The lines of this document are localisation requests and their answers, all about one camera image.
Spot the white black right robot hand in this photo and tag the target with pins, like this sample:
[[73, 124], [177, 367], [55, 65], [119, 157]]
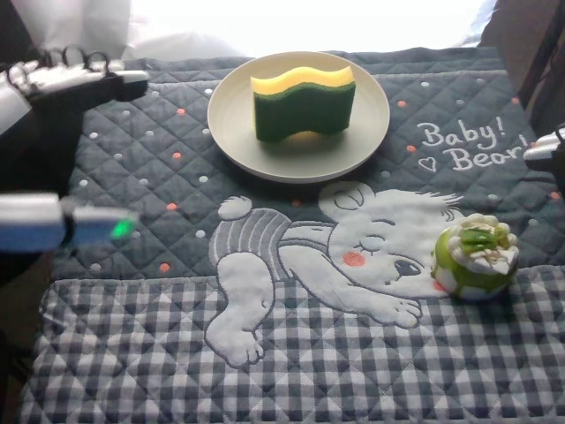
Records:
[[547, 148]]

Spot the green and yellow sponge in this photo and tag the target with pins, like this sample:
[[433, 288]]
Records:
[[304, 110]]

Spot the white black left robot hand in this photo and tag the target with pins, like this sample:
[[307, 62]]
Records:
[[53, 95]]

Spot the cream round plate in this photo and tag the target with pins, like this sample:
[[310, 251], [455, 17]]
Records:
[[234, 132]]

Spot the dark brown furniture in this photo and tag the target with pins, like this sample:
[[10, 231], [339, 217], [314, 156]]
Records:
[[534, 53]]

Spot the green and white toy cake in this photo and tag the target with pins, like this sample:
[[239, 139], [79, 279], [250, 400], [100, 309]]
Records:
[[472, 269]]

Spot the grey quilt with bear print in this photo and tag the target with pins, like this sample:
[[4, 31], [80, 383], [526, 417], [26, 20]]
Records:
[[309, 353]]

